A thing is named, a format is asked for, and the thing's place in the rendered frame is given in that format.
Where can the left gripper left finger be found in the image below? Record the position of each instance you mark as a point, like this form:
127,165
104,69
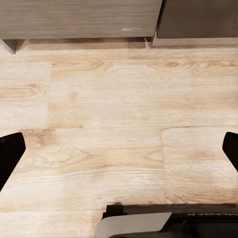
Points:
12,147

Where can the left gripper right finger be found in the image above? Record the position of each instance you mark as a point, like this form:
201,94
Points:
230,148

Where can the dishwasher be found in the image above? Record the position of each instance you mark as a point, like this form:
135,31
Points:
46,19

